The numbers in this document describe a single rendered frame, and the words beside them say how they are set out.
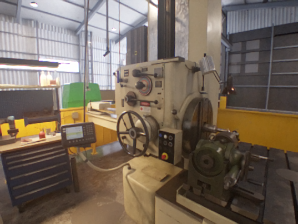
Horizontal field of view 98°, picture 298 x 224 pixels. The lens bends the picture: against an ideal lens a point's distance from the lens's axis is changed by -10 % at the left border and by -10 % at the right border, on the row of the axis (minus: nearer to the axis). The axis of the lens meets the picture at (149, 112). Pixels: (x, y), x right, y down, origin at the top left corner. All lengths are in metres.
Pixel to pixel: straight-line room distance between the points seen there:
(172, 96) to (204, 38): 0.89
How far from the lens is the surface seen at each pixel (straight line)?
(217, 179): 0.99
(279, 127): 3.42
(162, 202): 1.62
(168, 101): 1.14
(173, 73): 1.13
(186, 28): 1.94
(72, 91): 4.94
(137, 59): 2.38
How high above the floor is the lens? 1.64
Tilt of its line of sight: 9 degrees down
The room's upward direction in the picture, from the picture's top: straight up
